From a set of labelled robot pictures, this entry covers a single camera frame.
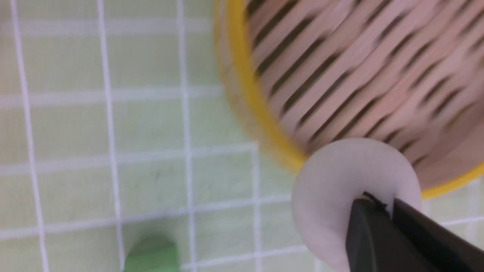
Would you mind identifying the green checkered tablecloth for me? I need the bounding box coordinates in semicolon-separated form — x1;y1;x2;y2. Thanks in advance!
1;0;483;272

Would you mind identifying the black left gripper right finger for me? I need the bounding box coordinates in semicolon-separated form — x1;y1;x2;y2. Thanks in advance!
393;199;484;272

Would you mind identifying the green cube block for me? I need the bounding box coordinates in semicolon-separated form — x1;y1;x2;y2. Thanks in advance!
123;236;180;272

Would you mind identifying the white bun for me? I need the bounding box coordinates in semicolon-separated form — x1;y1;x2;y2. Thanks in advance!
292;138;422;272

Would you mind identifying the bamboo steamer tray yellow rim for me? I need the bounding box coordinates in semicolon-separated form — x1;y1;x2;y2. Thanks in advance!
214;0;484;198

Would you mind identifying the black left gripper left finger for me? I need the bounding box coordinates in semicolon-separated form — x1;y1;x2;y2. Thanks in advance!
345;192;431;272

